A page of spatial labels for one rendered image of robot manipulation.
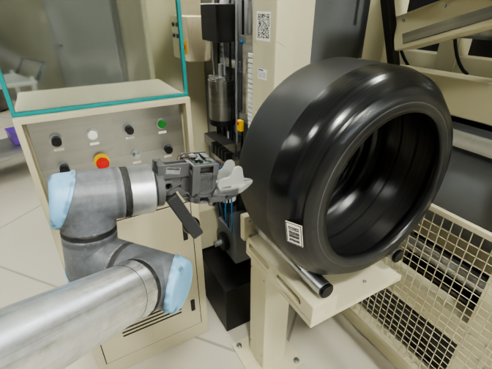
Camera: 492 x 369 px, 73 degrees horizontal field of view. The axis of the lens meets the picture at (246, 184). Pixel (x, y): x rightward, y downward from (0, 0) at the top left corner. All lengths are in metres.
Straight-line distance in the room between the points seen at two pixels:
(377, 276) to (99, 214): 0.87
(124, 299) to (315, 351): 1.55
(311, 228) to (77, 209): 0.45
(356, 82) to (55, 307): 0.63
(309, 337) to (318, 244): 1.24
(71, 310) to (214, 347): 1.54
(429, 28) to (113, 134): 1.04
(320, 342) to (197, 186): 1.48
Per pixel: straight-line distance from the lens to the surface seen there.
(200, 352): 1.91
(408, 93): 0.78
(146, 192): 0.58
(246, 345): 1.91
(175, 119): 1.30
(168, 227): 1.43
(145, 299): 0.50
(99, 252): 0.61
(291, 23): 1.01
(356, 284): 1.12
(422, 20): 1.15
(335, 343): 1.98
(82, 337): 0.42
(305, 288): 0.98
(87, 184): 0.58
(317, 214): 0.72
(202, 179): 0.63
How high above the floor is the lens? 1.56
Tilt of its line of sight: 28 degrees down
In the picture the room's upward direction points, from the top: straight up
